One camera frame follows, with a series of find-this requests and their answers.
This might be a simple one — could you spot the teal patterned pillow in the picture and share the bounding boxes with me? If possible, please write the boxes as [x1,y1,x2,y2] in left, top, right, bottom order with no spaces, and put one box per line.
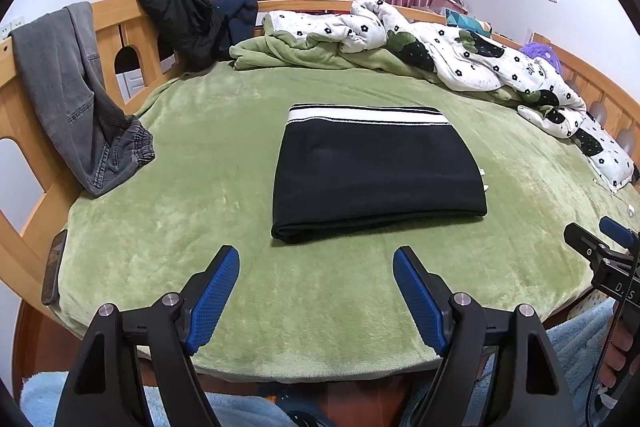
[445,9,493,32]

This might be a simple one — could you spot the black jacket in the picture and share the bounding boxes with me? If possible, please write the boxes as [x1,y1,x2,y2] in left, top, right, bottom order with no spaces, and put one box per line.
[122,0,236,72]

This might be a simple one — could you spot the person's right hand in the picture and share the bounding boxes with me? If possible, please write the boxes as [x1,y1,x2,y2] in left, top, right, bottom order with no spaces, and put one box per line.
[600,317,636,390]

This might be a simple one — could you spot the white floral quilt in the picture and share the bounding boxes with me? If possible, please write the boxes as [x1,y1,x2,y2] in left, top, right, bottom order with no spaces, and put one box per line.
[262,0,636,192]

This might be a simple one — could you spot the black phone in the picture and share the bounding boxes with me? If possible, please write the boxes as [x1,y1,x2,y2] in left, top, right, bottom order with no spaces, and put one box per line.
[41,229,68,306]

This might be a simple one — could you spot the green fleece blanket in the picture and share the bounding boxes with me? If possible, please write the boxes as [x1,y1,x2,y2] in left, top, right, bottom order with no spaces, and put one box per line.
[52,27,640,380]

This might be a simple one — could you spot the purple fluffy cushion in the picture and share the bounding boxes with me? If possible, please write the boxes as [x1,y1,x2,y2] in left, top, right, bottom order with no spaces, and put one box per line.
[519,41,562,75]

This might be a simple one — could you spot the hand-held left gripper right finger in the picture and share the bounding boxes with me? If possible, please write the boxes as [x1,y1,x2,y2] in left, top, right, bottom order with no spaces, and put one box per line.
[392,247,581,427]

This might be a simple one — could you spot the pinkish brown box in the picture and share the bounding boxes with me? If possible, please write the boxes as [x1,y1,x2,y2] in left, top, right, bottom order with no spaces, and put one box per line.
[430,0,468,15]

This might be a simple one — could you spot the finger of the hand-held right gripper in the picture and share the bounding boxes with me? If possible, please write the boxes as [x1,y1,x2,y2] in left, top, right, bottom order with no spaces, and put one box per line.
[599,216,640,250]
[563,223,613,265]

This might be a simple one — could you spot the light blue fleece robe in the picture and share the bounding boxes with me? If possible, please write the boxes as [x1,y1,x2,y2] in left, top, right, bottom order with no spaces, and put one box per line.
[20,297,623,427]

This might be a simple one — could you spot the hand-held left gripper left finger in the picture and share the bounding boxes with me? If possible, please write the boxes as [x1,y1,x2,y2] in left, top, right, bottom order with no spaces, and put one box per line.
[54,244,241,427]

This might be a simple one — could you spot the wooden bed frame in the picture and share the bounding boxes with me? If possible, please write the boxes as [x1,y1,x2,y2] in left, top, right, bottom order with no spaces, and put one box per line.
[0,0,640,408]

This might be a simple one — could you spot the grey jeans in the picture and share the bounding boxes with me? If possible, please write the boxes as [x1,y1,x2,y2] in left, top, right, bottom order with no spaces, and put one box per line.
[11,2,156,198]

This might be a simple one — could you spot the black pants with white stripe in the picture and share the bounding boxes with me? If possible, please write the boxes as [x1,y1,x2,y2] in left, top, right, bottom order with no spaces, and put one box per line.
[270,104,488,244]

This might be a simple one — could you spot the navy blue garment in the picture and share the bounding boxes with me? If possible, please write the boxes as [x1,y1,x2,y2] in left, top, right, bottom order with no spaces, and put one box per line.
[210,0,260,50]

